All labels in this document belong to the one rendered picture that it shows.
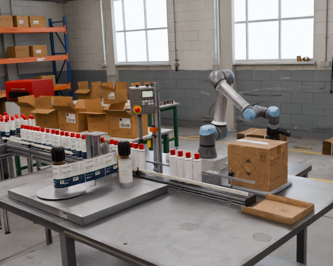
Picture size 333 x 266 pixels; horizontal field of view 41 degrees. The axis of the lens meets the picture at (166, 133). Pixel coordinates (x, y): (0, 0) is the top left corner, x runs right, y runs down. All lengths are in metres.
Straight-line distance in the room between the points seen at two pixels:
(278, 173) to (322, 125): 5.48
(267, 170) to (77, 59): 9.56
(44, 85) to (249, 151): 6.19
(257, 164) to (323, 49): 5.55
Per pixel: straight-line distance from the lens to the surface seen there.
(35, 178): 3.48
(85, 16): 11.65
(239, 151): 2.86
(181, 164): 2.88
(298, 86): 8.39
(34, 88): 8.38
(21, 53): 10.57
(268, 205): 2.65
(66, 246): 2.61
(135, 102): 3.12
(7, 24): 10.45
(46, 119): 5.90
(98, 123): 5.23
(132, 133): 4.80
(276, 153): 2.83
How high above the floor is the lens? 1.76
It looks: 11 degrees down
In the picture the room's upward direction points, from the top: 3 degrees counter-clockwise
